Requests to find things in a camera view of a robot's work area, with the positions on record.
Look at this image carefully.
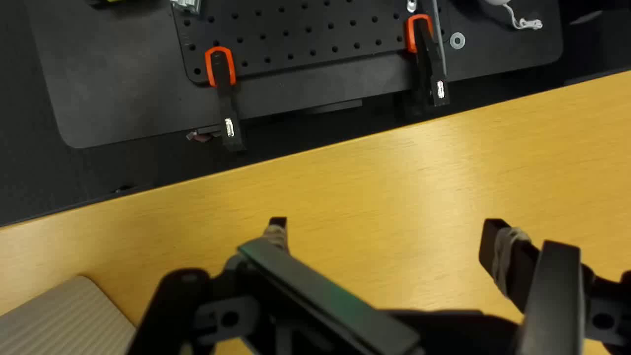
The white cable connector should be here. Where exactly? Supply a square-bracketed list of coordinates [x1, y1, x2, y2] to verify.
[482, 0, 549, 34]

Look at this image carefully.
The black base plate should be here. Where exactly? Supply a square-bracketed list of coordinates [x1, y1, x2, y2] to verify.
[27, 0, 569, 150]

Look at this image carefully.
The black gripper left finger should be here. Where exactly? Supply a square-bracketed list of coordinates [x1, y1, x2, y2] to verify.
[236, 215, 423, 355]

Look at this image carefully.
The black perforated mounting board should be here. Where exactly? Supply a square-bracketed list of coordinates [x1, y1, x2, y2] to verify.
[172, 0, 451, 87]

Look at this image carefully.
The grey ribbed pad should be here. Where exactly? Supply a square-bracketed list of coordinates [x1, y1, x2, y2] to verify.
[0, 274, 139, 355]

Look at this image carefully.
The orange black bar clamp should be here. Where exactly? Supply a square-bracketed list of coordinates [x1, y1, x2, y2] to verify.
[403, 12, 454, 111]
[186, 46, 249, 154]

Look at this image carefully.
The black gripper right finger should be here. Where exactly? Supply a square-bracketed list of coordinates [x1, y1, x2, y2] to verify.
[478, 217, 589, 355]

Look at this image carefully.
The metal washer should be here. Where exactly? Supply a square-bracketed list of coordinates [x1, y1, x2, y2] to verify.
[449, 30, 470, 54]

